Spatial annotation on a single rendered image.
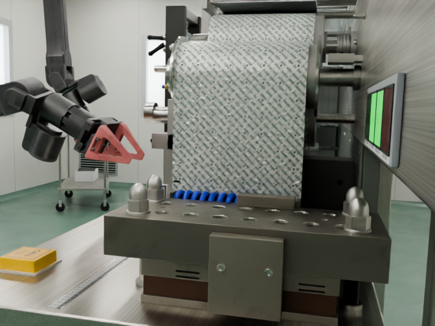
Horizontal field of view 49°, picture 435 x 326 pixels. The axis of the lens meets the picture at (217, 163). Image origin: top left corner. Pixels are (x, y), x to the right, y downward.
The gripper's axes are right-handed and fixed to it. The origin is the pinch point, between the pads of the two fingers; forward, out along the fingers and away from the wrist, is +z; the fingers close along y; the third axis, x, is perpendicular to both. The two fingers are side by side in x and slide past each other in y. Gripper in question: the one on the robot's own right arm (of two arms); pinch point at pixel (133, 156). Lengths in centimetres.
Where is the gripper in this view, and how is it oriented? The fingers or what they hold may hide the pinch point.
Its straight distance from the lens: 89.7
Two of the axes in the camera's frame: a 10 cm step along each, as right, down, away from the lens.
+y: -2.4, 1.2, -9.6
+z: 8.5, 5.1, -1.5
